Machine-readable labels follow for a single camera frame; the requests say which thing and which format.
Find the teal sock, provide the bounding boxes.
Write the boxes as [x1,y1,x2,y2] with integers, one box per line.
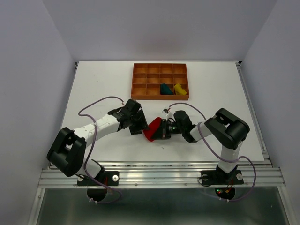
[160,83,173,95]

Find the red sock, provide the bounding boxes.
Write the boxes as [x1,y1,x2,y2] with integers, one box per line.
[143,117,163,142]

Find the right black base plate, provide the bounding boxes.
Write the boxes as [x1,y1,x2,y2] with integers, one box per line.
[200,170,244,186]

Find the yellow bear sock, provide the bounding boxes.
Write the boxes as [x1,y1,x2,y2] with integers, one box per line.
[174,83,188,96]

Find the orange compartment tray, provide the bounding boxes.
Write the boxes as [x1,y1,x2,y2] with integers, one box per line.
[131,63,189,101]

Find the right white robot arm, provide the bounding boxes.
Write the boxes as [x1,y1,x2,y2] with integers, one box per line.
[151,108,250,183]

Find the aluminium mounting rail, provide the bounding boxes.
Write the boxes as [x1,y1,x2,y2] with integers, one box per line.
[38,160,285,188]

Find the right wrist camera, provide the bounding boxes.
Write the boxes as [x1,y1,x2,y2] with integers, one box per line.
[162,107,173,120]

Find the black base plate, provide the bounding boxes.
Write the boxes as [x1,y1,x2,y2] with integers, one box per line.
[77,171,120,187]
[200,170,244,186]

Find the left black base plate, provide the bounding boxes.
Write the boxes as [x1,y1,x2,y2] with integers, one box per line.
[77,171,120,187]

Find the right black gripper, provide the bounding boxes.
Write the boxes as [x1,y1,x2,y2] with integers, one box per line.
[150,119,184,139]

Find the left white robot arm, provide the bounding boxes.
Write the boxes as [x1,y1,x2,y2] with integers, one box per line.
[46,99,148,185]

